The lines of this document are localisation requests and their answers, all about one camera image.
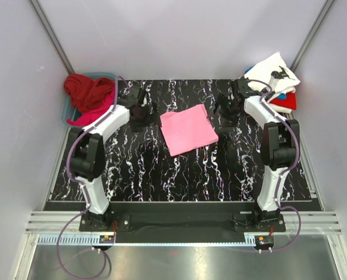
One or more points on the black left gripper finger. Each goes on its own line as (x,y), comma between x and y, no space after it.
(137,126)
(154,116)

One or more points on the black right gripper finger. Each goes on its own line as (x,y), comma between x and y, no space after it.
(219,102)
(231,119)

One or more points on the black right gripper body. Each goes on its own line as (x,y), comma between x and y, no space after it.
(228,108)

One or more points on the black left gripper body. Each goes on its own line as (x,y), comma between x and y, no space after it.
(144,109)

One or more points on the pink t-shirt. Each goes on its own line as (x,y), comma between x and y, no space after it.
(187,130)

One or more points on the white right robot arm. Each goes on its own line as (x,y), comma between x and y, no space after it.
(280,145)

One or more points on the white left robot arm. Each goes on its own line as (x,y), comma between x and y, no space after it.
(86,159)

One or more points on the blue folded t-shirt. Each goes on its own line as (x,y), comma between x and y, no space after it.
(272,78)

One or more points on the white printed folded t-shirt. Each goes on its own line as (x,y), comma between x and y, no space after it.
(277,60)

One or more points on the red folded t-shirt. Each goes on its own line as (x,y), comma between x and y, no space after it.
(287,100)

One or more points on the dark red t-shirt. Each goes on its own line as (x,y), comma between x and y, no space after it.
(87,94)

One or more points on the blue-grey plastic basket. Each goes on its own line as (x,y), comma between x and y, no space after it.
(69,111)

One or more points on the left controller board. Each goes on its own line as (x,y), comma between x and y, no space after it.
(107,238)

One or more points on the controller board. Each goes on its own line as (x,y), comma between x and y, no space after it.
(107,238)
(265,241)

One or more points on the right controller board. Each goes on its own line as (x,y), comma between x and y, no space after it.
(265,241)

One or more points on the aluminium frame rail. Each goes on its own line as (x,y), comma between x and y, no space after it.
(311,222)

